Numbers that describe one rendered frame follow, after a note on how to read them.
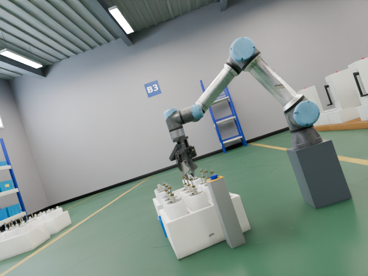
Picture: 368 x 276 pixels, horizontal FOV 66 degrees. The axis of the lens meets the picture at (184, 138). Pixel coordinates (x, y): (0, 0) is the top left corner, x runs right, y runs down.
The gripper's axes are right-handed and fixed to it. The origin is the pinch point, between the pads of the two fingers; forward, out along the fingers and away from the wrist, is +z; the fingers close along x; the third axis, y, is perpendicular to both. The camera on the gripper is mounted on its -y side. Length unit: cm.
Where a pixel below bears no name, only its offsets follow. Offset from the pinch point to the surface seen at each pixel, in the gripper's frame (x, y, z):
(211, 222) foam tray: -2.6, 7.9, 23.9
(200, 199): -2.0, 4.9, 12.4
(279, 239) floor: 5, 38, 35
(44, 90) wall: 174, -734, -300
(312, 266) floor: -12, 60, 35
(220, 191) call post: -3.7, 22.2, 9.3
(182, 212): -11.2, -0.4, 15.1
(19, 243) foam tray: -54, -223, 24
